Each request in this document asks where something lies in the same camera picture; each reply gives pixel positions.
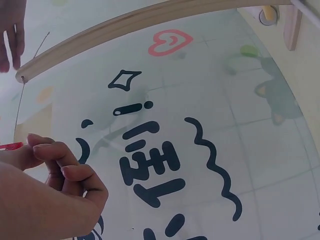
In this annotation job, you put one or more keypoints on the person's right hand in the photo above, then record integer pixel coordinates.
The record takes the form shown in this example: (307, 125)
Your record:
(12, 27)

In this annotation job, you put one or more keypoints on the person's left hand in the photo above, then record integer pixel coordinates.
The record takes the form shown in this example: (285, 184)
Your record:
(37, 200)

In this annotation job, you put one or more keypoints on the person's right fingers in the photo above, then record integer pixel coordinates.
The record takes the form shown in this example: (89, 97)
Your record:
(17, 47)

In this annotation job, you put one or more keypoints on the small red object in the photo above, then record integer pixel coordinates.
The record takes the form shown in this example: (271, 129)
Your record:
(11, 146)

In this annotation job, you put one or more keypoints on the thin grey thread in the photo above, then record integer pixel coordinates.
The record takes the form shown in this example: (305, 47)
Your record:
(19, 105)

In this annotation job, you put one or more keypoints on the yellow round knob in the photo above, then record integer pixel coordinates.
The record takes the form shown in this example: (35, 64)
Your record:
(269, 13)

